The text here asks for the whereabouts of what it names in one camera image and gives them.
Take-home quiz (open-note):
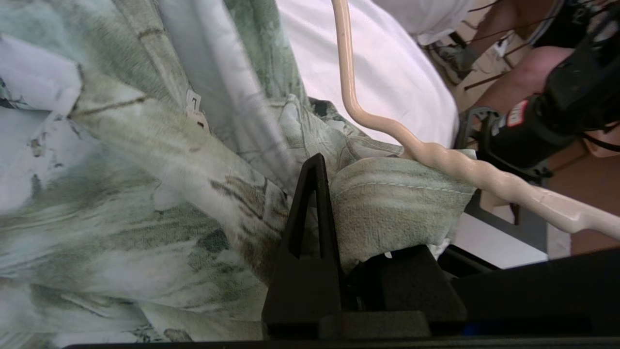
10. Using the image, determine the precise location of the person bare leg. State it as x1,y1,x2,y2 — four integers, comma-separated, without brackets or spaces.
472,0,558,54
472,46,574,114

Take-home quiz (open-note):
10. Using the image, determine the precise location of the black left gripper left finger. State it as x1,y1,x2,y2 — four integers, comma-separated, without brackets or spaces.
262,154,342,340

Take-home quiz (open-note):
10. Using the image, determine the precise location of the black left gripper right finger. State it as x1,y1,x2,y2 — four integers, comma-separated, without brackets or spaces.
346,245,466,338

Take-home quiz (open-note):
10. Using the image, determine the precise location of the green floral button shirt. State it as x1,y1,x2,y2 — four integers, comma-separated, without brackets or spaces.
0,0,478,347

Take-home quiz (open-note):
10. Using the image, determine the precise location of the cream wire hanger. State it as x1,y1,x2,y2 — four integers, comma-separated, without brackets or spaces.
332,0,620,241

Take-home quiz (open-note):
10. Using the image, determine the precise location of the grey sneaker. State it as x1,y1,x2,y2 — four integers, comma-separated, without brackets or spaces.
431,43,480,84

